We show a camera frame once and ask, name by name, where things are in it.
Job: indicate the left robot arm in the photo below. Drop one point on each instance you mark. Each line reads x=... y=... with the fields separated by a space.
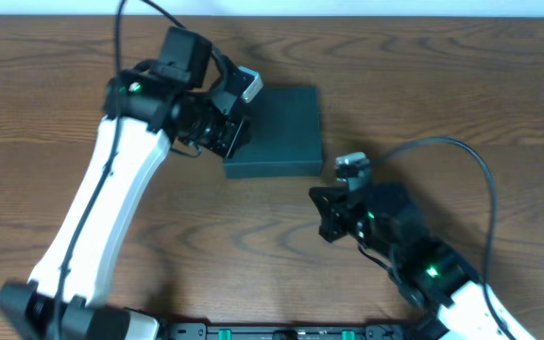
x=65 y=296

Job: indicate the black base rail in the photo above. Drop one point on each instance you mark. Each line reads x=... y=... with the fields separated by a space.
x=291 y=331

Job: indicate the dark green open box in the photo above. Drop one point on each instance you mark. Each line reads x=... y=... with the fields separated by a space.
x=285 y=136

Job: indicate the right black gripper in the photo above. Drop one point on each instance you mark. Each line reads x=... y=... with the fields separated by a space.
x=340 y=213

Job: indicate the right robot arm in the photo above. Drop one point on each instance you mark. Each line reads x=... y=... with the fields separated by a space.
x=432 y=276

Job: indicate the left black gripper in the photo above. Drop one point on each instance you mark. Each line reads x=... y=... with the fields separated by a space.
x=233 y=130

